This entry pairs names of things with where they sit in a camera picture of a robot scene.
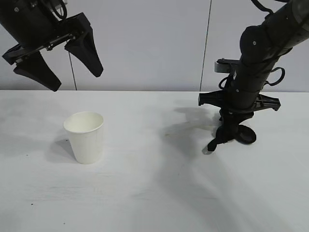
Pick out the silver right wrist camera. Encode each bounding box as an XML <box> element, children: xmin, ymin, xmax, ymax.
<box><xmin>213</xmin><ymin>58</ymin><xmax>241</xmax><ymax>73</ymax></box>

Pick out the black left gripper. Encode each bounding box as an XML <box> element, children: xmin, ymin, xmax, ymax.
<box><xmin>0</xmin><ymin>0</ymin><xmax>104</xmax><ymax>92</ymax></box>

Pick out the white paper cup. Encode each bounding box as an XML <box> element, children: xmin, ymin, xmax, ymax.
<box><xmin>63</xmin><ymin>111</ymin><xmax>105</xmax><ymax>165</ymax></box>

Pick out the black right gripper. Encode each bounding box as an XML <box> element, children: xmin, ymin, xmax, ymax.
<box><xmin>198</xmin><ymin>59</ymin><xmax>281</xmax><ymax>143</ymax></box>

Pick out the black camera cable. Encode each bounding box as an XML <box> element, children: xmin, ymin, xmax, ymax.
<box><xmin>40</xmin><ymin>0</ymin><xmax>69</xmax><ymax>20</ymax></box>
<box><xmin>218</xmin><ymin>72</ymin><xmax>239</xmax><ymax>90</ymax></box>

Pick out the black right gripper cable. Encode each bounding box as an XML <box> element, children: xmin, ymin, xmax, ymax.
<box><xmin>265</xmin><ymin>67</ymin><xmax>286</xmax><ymax>87</ymax></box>

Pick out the black right camera cable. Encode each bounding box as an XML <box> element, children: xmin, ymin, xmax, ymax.
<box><xmin>218</xmin><ymin>72</ymin><xmax>239</xmax><ymax>90</ymax></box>

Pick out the black left camera cable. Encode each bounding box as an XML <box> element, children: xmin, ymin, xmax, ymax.
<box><xmin>40</xmin><ymin>0</ymin><xmax>69</xmax><ymax>20</ymax></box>

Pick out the black cloth rag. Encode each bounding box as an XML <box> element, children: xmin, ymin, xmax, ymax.
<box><xmin>206</xmin><ymin>122</ymin><xmax>256</xmax><ymax>153</ymax></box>

